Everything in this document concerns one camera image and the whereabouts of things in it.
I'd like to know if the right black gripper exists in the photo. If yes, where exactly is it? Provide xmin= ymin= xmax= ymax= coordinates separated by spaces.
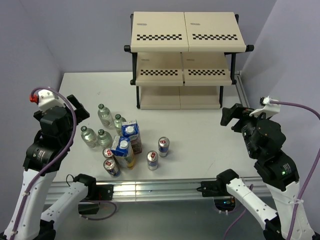
xmin=219 ymin=101 xmax=271 ymax=157

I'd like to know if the clear bottle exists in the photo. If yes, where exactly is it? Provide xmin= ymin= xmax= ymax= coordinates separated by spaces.
xmin=80 ymin=126 xmax=98 ymax=149
xmin=97 ymin=103 xmax=114 ymax=128
xmin=97 ymin=129 xmax=113 ymax=149
xmin=114 ymin=113 xmax=126 ymax=136

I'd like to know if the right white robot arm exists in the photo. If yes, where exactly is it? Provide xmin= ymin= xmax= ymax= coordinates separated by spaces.
xmin=216 ymin=97 xmax=320 ymax=240

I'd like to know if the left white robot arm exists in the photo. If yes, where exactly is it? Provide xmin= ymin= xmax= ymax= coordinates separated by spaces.
xmin=0 ymin=94 xmax=98 ymax=240

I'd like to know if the beige three-tier shelf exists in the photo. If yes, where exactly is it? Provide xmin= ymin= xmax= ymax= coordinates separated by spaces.
xmin=124 ymin=11 xmax=255 ymax=110

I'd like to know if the energy drink can hidden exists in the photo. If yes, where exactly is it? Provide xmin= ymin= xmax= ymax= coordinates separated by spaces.
xmin=102 ymin=148 xmax=116 ymax=160

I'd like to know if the blue carton maroon side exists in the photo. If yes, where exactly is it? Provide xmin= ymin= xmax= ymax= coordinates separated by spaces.
xmin=121 ymin=120 xmax=143 ymax=154

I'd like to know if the blue carton yellow side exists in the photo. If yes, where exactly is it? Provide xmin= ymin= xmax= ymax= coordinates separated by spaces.
xmin=110 ymin=135 xmax=136 ymax=170

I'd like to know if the energy drink can front-left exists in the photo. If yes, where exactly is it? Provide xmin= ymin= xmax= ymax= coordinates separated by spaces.
xmin=103 ymin=158 xmax=121 ymax=178

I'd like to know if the energy drink can right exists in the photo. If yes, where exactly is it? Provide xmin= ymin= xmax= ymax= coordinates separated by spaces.
xmin=158 ymin=136 xmax=170 ymax=158

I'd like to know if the energy drink can centre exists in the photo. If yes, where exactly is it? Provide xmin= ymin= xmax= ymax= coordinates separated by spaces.
xmin=146 ymin=150 xmax=159 ymax=171

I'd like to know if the aluminium side rail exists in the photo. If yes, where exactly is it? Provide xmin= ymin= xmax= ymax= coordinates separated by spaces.
xmin=234 ymin=71 xmax=250 ymax=107

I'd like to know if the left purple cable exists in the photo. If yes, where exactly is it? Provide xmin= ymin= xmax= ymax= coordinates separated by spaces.
xmin=9 ymin=86 xmax=77 ymax=233

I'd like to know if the purple cable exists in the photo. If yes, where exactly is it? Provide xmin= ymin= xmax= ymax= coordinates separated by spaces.
xmin=222 ymin=99 xmax=320 ymax=240
xmin=9 ymin=86 xmax=77 ymax=233

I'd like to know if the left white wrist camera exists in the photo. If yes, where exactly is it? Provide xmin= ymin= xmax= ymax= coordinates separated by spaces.
xmin=29 ymin=89 xmax=64 ymax=112

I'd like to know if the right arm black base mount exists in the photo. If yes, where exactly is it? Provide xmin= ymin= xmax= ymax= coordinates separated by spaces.
xmin=196 ymin=179 xmax=230 ymax=198

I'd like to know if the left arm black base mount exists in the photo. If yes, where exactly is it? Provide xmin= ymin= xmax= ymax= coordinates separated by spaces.
xmin=85 ymin=184 xmax=114 ymax=201

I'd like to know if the aluminium front rail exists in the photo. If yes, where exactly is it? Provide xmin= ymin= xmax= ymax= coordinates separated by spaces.
xmin=45 ymin=177 xmax=271 ymax=205

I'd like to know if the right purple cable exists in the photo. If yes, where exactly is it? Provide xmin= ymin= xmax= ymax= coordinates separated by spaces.
xmin=222 ymin=99 xmax=320 ymax=240

